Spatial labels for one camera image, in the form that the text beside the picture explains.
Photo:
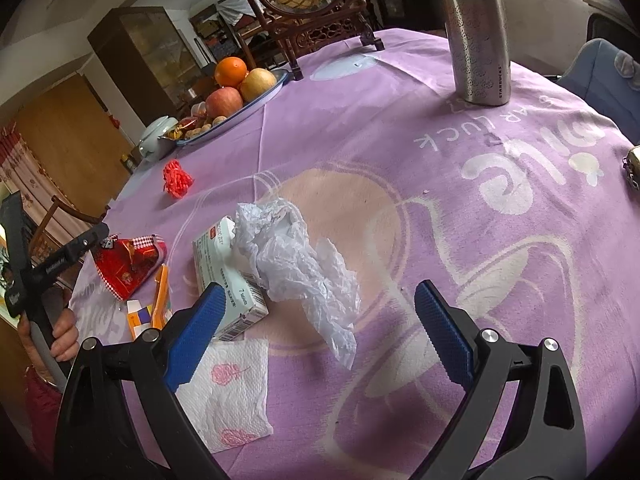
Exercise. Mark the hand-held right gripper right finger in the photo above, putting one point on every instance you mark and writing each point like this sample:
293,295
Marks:
445,335

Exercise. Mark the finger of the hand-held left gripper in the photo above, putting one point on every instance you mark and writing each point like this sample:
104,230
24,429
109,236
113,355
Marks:
65,257

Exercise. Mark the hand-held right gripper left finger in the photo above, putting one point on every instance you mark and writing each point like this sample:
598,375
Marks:
195,335

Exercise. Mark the red checkered snack wrapper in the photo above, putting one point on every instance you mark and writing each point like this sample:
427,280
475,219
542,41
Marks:
125,270

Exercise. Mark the white medicine box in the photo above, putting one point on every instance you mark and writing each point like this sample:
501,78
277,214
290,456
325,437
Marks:
220,270

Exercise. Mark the white paper napkin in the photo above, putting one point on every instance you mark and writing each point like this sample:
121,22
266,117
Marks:
235,400

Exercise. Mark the white plastic bag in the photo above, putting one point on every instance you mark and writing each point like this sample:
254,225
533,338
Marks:
295,265

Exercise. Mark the red net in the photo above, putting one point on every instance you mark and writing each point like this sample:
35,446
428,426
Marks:
177,180

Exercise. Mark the person's left forearm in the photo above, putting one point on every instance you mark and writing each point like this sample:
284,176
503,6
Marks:
42,410

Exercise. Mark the person's left hand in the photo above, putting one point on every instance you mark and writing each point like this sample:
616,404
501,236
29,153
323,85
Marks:
65,332

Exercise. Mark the wooden armchair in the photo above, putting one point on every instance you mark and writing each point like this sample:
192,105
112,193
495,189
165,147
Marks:
70,207

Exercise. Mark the purple printed tablecloth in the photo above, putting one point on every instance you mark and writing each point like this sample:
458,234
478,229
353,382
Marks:
450,260

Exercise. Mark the floral curtain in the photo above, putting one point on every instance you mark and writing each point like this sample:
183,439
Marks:
25,170

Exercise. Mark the wooden door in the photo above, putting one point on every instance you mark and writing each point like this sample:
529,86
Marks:
65,130

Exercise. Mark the white lidded pot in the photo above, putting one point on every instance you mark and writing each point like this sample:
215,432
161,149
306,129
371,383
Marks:
155,137

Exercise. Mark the pile of nuts and candies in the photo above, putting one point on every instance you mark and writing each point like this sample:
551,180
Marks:
195,127

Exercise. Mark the brown glass cabinet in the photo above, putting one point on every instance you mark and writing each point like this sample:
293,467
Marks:
140,50

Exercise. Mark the red apple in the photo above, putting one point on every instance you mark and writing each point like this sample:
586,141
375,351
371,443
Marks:
225,102

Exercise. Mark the orange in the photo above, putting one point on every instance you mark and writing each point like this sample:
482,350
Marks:
231,71

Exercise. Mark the blue rimmed fruit plate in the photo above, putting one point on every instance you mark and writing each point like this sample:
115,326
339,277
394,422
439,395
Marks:
270,94

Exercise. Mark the gold wallet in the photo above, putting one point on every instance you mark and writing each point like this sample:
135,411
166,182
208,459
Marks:
634,160

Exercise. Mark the yellow apple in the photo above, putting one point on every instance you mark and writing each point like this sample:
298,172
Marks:
257,84

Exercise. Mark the storage shelf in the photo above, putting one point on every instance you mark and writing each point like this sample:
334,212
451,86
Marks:
215,35

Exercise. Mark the stainless steel bottle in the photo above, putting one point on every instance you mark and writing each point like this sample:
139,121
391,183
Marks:
475,35

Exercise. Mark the white sheet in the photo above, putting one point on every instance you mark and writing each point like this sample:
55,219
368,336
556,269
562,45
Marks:
235,7

